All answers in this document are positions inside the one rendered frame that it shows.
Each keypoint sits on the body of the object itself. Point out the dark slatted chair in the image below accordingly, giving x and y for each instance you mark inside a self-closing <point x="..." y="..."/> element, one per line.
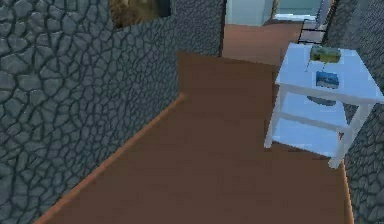
<point x="313" y="31"/>

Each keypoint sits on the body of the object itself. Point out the white side table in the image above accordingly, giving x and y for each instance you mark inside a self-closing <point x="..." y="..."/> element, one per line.
<point x="353" y="83"/>

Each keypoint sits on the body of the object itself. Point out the dark grey round dish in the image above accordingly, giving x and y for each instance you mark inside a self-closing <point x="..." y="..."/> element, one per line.
<point x="321" y="100"/>

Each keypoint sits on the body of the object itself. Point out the brown framed wall picture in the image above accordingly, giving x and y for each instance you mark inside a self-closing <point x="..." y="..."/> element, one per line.
<point x="136" y="11"/>

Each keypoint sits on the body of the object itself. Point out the green box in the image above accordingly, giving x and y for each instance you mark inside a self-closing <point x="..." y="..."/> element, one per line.
<point x="325" y="54"/>

